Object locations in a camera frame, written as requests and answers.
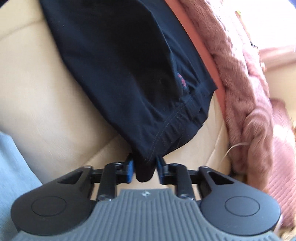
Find beige leather mattress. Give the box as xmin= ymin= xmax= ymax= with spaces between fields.
xmin=1 ymin=1 xmax=231 ymax=183

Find salmon pink bed sheet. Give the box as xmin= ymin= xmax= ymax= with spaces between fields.
xmin=165 ymin=0 xmax=226 ymax=120

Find pink fluffy blanket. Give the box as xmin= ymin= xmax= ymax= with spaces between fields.
xmin=182 ymin=1 xmax=273 ymax=190

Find black pants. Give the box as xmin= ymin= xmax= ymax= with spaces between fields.
xmin=40 ymin=1 xmax=216 ymax=182

